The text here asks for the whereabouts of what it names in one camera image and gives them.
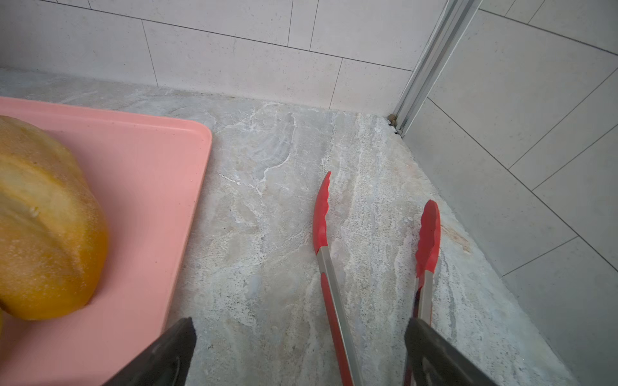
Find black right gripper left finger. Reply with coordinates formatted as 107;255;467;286
104;318;196;386

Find red silicone steel tongs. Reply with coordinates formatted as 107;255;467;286
312;173;441;385

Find aluminium corner profile right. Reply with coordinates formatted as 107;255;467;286
389;0;481;138

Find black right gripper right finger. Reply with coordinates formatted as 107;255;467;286
404;318;497;386

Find long golden baguette bread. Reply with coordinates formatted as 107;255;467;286
1;116;109;320

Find pink plastic tray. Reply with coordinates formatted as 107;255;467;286
1;97;212;385

